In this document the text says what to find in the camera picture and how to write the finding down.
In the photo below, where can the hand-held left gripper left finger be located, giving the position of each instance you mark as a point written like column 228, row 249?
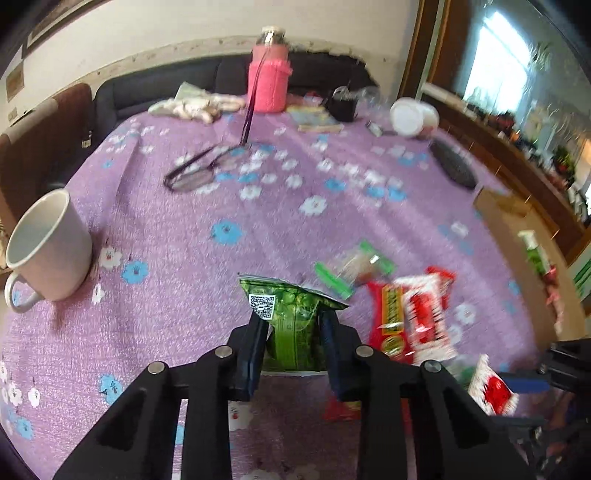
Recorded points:
column 251, row 355

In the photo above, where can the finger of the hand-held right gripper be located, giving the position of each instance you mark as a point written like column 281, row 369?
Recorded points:
column 521, row 422
column 526, row 384

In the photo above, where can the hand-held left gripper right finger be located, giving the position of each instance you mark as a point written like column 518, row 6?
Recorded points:
column 334, row 360

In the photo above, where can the white red zigzag-edged snack packet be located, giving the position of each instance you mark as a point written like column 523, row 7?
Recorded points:
column 491, row 390

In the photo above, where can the shiny green snack packet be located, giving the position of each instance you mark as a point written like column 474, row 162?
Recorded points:
column 293, row 323

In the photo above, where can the red labelled snack packet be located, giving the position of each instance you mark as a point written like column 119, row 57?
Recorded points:
column 390, row 318

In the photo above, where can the clear green-edged snack packet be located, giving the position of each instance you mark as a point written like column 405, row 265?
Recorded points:
column 355, row 267

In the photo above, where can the red and white snack packet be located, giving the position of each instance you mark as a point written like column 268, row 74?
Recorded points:
column 427, row 314

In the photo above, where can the white and green snack packet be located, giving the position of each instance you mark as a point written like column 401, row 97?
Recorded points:
column 534, row 254

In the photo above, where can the brown cardboard box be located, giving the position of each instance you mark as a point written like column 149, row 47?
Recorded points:
column 517, row 230

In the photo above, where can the bamboo painted glass panel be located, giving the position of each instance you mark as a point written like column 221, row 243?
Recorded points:
column 581, row 277

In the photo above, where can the black-framed eyeglasses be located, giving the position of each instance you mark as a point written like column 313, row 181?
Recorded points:
column 189, row 180

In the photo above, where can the wooden cabinet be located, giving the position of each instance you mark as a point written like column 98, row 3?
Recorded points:
column 508, row 157

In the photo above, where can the black textured glasses case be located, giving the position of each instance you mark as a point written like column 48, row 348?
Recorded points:
column 455, row 164

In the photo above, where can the white mug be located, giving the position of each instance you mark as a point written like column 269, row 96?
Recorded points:
column 46, row 244

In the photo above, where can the pile of assorted small items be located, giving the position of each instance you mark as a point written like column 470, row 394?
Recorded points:
column 531, row 134

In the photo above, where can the small flat sachet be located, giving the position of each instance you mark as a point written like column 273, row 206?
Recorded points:
column 374, row 128

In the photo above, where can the patterned notebook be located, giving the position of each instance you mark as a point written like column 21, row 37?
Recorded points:
column 314, row 119

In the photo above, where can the black cup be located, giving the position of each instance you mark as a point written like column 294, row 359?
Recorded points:
column 341, row 108

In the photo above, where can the white plastic jar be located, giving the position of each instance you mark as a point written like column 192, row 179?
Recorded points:
column 413, row 117

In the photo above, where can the crumpled white cloth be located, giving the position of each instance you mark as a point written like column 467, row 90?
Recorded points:
column 194, row 105

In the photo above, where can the pink knit-sleeved bottle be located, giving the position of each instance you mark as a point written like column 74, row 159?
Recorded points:
column 270, row 78

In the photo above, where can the black sofa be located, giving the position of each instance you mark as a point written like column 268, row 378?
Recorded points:
column 138, row 92

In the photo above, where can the brown chair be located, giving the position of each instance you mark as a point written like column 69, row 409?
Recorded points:
column 41, row 134

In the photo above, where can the wooden framed glass partition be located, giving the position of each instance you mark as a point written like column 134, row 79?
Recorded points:
column 498, row 55

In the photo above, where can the wall socket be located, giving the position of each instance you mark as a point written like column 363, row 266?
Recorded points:
column 13, row 114

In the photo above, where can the beige wall plaque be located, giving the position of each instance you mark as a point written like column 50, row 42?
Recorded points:
column 14, row 81

